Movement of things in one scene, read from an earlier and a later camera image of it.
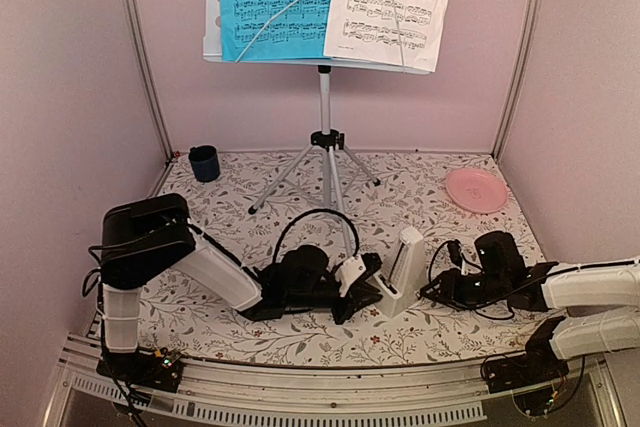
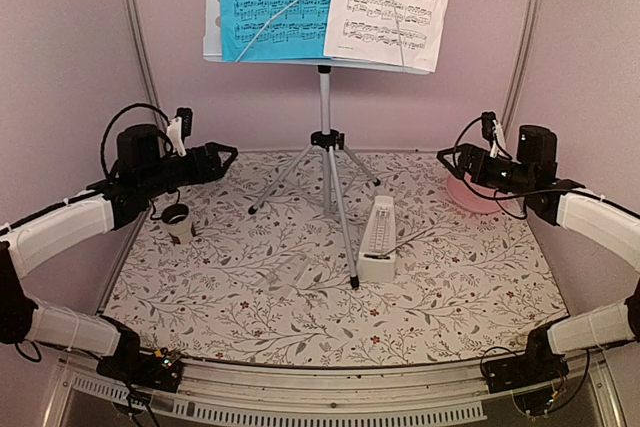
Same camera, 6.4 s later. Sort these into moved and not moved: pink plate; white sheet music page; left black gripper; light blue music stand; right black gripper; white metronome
Moved: white metronome; right black gripper; left black gripper
Not moved: pink plate; white sheet music page; light blue music stand
